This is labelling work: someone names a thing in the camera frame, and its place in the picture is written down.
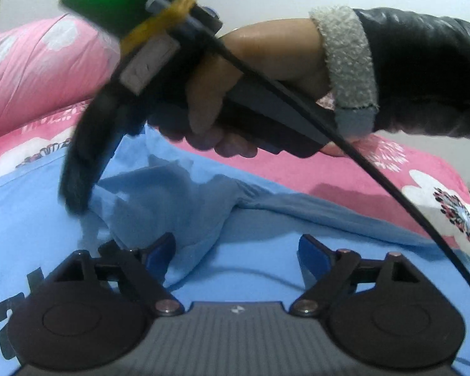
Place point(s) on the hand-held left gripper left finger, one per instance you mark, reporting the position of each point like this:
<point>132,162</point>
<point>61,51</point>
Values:
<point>158,256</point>

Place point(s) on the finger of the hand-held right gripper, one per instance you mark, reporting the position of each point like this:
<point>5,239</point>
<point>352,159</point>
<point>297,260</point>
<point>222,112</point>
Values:
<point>80,180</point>

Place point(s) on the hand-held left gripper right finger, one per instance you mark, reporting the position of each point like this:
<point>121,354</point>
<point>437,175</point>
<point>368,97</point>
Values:
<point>311,258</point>

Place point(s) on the light blue t-shirt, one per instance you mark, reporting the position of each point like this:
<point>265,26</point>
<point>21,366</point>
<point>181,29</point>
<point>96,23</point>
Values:
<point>239,250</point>

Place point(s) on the person's right hand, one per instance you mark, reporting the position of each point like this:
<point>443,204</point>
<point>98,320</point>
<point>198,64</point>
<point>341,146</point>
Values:
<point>274,47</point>

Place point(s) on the yellow yarn tie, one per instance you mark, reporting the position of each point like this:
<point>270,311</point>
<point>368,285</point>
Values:
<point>180,6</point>

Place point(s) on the pink floral duvet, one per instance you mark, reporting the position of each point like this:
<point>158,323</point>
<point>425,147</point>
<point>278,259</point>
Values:
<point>35,70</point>

